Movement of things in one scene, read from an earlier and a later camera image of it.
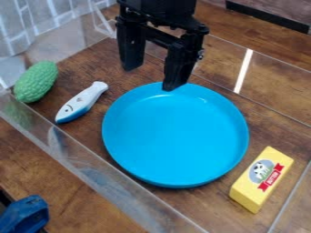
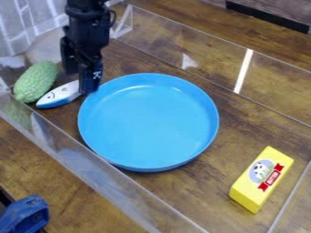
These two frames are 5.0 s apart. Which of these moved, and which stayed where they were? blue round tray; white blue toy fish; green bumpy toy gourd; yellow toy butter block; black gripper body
Moved: white blue toy fish; black gripper body; blue round tray
Stayed: green bumpy toy gourd; yellow toy butter block
